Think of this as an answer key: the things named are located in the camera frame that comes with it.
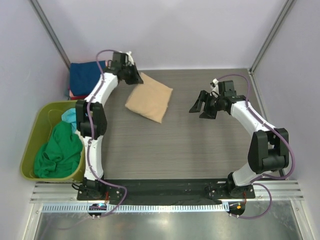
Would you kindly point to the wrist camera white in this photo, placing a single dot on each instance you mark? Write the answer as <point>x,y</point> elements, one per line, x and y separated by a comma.
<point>130,58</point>
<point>214,86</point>

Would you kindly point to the folded dark blue t shirt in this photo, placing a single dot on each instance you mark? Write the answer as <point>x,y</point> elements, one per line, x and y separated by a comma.
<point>83,77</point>

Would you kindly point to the left aluminium corner post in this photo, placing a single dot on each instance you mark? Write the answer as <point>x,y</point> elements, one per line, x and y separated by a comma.
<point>50,31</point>

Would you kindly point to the folded red t shirt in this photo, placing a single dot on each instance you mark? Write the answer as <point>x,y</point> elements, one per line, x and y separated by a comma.
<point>71,96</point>

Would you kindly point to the green t shirt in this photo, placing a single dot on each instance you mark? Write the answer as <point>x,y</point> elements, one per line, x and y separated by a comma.
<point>60,156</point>

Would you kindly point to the white slotted cable duct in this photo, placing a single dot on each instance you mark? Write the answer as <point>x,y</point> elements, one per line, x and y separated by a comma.
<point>99,208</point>

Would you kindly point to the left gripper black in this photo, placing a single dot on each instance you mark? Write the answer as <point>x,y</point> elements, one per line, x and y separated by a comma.
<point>136,78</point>

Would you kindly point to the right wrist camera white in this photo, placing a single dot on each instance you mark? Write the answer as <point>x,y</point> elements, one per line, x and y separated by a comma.
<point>214,86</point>

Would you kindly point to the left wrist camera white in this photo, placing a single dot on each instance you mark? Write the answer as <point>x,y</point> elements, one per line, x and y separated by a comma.
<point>130,58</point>

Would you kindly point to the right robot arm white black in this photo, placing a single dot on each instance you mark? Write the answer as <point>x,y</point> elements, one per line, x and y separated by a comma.
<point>268,151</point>

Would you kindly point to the aluminium frame rail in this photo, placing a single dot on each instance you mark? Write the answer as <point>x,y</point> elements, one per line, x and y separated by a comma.
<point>288,190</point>

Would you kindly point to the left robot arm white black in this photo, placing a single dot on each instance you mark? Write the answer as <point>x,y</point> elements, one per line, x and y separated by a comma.
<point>91,121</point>

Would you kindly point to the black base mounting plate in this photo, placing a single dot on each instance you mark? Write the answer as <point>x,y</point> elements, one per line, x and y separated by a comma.
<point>170,192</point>

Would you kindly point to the right aluminium corner post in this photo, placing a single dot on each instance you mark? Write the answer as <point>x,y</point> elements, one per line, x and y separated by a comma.
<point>285,10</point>

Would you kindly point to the olive green plastic bin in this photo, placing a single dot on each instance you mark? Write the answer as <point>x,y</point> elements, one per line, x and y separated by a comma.
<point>45,120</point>

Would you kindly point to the light blue t shirt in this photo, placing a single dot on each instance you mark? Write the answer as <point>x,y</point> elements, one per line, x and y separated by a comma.
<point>69,116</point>

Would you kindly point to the beige t shirt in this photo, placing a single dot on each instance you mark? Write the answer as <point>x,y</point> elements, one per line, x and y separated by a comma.
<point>150,99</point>

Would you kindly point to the aluminium corner post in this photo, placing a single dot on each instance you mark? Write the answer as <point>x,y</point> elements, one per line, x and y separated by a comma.
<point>285,10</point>
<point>50,31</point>

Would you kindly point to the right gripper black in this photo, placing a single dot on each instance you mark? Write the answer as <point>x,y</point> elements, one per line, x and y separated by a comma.
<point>197,107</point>

